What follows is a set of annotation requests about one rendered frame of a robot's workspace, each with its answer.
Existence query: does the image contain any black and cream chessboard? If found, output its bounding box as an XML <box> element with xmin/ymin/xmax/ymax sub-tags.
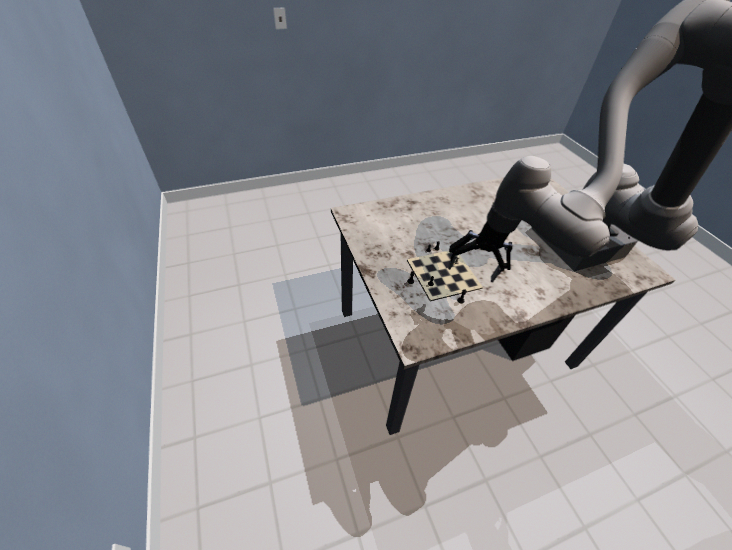
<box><xmin>407</xmin><ymin>251</ymin><xmax>483</xmax><ymax>301</ymax></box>

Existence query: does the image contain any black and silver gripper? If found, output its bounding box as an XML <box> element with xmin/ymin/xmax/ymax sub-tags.
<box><xmin>448</xmin><ymin>221</ymin><xmax>512</xmax><ymax>283</ymax></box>

